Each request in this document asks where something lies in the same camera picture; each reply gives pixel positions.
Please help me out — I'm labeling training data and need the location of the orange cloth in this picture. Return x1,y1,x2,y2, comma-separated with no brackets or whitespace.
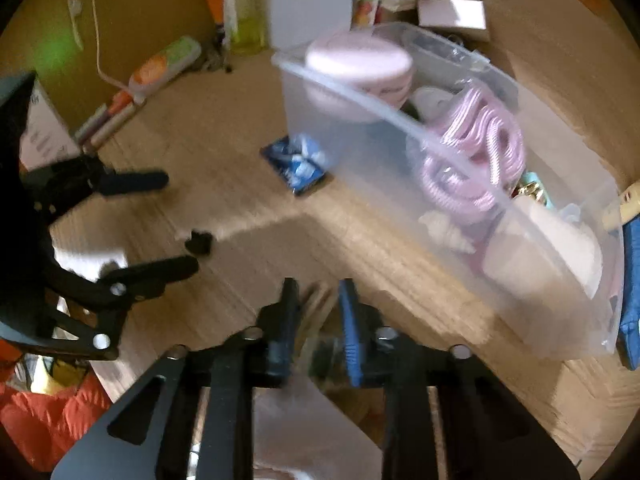
0,355,113,473

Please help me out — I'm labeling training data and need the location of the small white box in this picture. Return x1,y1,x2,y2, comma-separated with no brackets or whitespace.
416,0,487,42

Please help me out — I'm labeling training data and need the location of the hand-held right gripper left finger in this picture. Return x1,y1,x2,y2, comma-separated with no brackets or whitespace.
50,278,301,480

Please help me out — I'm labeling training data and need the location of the small black cap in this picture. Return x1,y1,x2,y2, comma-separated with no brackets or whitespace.
185,230,213,257

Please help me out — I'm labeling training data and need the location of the white tube pen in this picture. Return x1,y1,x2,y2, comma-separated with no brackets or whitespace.
82,100,148,154

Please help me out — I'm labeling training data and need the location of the white cable with plug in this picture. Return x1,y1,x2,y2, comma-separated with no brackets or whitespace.
58,0,85,52

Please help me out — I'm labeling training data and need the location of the wooden desktop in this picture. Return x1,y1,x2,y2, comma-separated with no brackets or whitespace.
50,0,640,461

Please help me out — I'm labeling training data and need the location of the blue foil packet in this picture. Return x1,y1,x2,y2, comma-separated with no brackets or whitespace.
261,134,329,197

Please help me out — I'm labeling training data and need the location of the orange marker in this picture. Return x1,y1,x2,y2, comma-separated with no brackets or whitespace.
106,90,133,117

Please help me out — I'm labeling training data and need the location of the pink round case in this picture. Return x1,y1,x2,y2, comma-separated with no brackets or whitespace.
305,34,415,123

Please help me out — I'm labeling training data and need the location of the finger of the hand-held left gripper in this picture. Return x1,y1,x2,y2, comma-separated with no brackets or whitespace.
47,255,200,361
30,156,169,223

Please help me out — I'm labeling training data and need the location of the pink rope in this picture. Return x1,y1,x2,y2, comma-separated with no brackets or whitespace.
407,85,526,221

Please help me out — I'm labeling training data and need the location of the white printed paper card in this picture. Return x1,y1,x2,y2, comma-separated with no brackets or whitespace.
20,80,81,171

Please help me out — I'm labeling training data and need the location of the fruit print box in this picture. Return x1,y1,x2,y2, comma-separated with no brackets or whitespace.
351,0,383,30

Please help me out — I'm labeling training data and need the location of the green orange wipes pack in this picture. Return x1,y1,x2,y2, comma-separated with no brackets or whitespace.
128,36,202,102

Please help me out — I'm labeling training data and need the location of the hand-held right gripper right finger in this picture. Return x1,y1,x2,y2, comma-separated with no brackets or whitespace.
339,279,581,480

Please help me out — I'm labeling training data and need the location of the white cylindrical container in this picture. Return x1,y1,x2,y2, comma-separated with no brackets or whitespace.
480,195,603,301

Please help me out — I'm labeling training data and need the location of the yellow spray bottle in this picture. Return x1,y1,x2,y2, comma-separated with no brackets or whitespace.
231,0,269,55

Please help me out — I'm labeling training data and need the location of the frosted round plastic container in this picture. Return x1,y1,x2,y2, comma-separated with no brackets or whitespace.
412,85,452,122

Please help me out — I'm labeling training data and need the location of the small teal trinket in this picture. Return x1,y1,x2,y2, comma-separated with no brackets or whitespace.
515,170,557,212

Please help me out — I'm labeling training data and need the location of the clear plastic bin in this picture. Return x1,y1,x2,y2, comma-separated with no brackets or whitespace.
271,22,626,361

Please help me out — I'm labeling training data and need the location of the yellow fabric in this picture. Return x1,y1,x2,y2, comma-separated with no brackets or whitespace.
30,357,91,396

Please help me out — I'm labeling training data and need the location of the small clear plastic container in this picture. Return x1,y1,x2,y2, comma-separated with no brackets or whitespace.
401,26,492,75

